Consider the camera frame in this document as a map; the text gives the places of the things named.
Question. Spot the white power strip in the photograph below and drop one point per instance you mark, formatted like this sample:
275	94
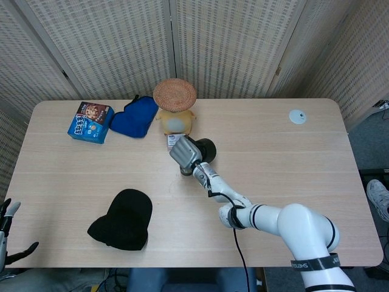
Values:
381	105

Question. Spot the woven folding screen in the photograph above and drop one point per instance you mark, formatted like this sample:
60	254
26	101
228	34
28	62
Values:
121	45

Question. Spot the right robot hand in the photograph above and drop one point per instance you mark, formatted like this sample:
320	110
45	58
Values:
185	152

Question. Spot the small metal cup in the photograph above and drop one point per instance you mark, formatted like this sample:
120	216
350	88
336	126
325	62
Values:
183	173

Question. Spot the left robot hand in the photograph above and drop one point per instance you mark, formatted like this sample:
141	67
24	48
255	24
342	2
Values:
3	231

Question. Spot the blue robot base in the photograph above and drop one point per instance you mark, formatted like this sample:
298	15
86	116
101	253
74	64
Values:
188	281

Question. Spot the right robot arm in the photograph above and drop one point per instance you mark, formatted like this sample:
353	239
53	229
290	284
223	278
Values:
298	225

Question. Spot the black teapot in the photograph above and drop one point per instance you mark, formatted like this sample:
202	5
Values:
209	150

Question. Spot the black knit hat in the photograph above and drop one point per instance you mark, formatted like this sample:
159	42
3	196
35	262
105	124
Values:
124	219

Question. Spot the grey fabric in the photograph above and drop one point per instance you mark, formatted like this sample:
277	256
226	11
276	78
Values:
54	281

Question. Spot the white sneaker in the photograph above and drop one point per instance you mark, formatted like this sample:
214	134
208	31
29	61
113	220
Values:
380	197

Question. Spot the woven straw hat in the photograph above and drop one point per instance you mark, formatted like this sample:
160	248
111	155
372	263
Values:
174	95

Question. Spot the black floor stand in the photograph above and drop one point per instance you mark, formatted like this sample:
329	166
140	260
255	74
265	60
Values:
373	174

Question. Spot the blue cookie box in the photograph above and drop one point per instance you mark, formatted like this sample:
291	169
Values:
88	126

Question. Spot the yellow plush toy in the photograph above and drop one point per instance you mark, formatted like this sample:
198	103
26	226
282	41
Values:
175	123

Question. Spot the small purple tissue pack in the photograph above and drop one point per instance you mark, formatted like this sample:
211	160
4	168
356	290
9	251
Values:
171	140

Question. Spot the blue cloth pouch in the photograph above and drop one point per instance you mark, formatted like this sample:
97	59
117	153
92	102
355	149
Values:
133	120

